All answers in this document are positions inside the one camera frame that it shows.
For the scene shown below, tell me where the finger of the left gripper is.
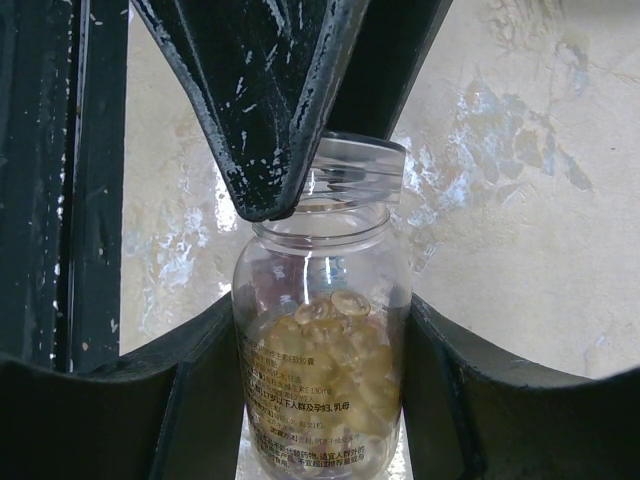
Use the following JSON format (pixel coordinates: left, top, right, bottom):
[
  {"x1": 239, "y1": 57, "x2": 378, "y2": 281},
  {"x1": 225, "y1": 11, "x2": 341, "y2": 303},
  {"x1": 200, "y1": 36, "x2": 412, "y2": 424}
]
[
  {"x1": 327, "y1": 0, "x2": 452, "y2": 140},
  {"x1": 135, "y1": 0, "x2": 368, "y2": 222}
]

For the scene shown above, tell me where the small pill bottle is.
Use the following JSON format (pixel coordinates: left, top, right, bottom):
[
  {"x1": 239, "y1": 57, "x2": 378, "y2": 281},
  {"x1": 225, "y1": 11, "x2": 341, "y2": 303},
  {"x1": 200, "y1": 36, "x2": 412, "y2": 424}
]
[{"x1": 232, "y1": 204, "x2": 412, "y2": 479}]

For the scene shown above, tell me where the clear gold bottle lid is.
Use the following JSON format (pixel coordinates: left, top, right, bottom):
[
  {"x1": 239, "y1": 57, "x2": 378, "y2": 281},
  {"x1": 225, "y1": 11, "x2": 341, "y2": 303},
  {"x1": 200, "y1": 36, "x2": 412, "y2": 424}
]
[{"x1": 296, "y1": 132, "x2": 407, "y2": 213}]

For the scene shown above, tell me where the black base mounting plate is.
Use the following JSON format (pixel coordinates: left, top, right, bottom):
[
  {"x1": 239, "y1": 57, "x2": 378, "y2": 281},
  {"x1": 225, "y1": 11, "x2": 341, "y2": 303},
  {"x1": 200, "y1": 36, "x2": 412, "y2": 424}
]
[{"x1": 1, "y1": 1, "x2": 130, "y2": 372}]

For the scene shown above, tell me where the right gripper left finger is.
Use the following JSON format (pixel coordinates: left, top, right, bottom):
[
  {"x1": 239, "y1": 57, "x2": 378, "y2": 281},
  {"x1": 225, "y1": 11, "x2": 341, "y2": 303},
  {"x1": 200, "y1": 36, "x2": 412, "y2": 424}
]
[{"x1": 1, "y1": 297, "x2": 244, "y2": 479}]

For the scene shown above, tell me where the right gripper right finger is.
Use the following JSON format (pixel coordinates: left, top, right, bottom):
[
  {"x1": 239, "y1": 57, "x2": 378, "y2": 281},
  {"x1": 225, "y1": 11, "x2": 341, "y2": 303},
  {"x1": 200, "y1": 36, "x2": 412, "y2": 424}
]
[{"x1": 403, "y1": 297, "x2": 639, "y2": 479}]

